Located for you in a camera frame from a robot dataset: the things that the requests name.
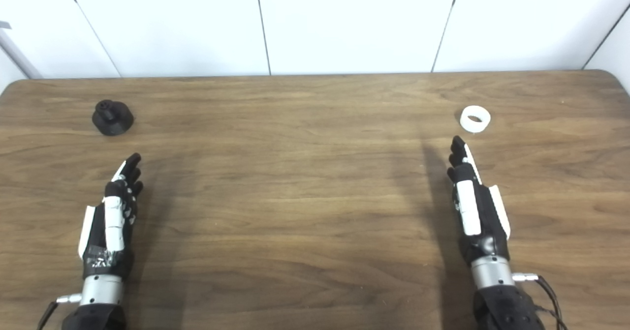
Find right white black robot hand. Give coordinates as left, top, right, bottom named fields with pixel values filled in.
left=447, top=136, right=511, bottom=266

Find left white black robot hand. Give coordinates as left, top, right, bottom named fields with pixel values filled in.
left=79, top=153, right=144, bottom=278

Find white plastic ring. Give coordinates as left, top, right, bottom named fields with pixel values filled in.
left=460, top=105, right=491, bottom=134

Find round black plastic part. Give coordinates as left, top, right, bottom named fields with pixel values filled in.
left=92, top=100, right=134, bottom=136

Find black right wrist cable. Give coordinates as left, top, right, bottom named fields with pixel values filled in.
left=512, top=272, right=569, bottom=330

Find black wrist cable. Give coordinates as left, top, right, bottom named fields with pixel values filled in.
left=512, top=272, right=569, bottom=330
left=37, top=295, right=82, bottom=330

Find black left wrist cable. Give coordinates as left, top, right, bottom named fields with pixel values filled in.
left=37, top=295, right=82, bottom=330

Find grey wall corner post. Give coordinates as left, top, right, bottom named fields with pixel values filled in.
left=0, top=21, right=43, bottom=80

